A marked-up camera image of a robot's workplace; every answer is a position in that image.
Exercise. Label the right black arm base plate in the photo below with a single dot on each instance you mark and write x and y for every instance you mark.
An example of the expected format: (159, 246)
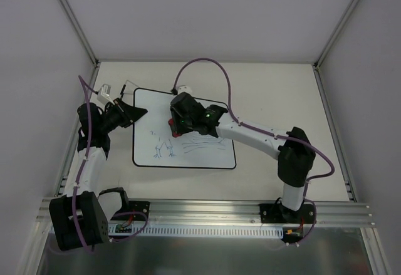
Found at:
(272, 212)

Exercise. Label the wire whiteboard stand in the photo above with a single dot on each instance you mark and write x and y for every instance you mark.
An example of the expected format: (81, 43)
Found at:
(128, 88)

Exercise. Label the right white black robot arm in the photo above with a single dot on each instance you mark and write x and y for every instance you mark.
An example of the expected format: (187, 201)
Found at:
(290, 149)

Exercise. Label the right aluminium frame post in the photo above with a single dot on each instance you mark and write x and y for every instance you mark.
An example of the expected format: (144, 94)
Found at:
(340, 26)

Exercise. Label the aluminium frame post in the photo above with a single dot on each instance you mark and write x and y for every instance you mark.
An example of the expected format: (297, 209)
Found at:
(340, 26)
(73, 20)

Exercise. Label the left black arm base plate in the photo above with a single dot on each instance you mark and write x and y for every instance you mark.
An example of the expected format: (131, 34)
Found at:
(141, 209)

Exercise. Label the left aluminium frame post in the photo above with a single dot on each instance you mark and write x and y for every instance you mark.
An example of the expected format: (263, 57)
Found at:
(73, 20)

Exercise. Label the red whiteboard eraser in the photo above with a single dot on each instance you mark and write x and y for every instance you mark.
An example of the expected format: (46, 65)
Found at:
(174, 127)

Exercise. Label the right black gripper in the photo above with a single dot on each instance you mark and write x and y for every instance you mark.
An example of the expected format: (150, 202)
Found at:
(177, 126)

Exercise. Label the white slotted cable duct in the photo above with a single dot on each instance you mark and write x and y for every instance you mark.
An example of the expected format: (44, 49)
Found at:
(171, 230)

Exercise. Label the aluminium mounting rail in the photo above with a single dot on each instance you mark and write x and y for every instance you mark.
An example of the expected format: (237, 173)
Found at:
(236, 212)

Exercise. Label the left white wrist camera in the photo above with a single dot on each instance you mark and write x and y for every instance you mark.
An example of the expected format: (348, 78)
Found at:
(103, 95)

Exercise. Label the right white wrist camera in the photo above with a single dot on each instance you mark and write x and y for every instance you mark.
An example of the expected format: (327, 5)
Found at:
(183, 89)

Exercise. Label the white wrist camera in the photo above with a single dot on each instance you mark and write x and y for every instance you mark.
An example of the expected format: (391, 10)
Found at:
(103, 95)
(183, 89)

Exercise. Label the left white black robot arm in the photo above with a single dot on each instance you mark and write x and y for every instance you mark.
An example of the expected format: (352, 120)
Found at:
(81, 215)

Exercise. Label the white board with black frame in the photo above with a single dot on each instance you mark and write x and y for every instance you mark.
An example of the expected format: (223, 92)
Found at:
(155, 146)

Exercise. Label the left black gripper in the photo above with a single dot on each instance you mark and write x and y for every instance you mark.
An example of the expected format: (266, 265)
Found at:
(123, 112)

